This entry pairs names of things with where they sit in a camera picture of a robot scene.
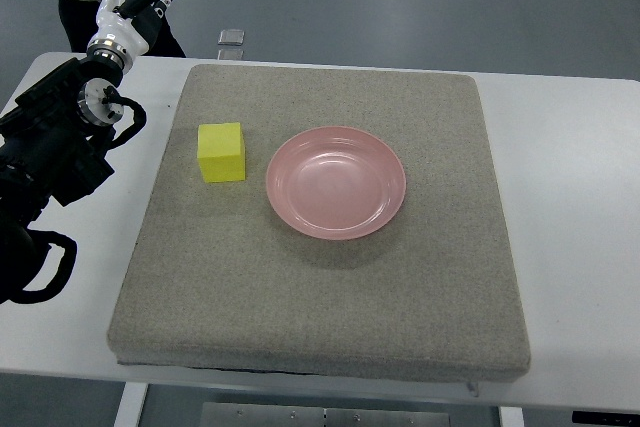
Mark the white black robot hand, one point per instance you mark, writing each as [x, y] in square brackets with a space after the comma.
[128, 29]

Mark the yellow foam block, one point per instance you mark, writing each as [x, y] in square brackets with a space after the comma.
[221, 152]

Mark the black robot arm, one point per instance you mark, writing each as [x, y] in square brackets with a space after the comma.
[55, 142]

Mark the pink plate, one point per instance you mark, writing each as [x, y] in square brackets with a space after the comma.
[335, 183]

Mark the clear plastic floor socket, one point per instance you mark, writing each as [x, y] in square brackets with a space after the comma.
[231, 37]

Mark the grey fabric mat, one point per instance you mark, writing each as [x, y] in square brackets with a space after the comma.
[217, 280]

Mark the white table leg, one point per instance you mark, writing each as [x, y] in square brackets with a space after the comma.
[131, 404]

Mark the metal table base plate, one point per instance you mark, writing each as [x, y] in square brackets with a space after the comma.
[234, 414]

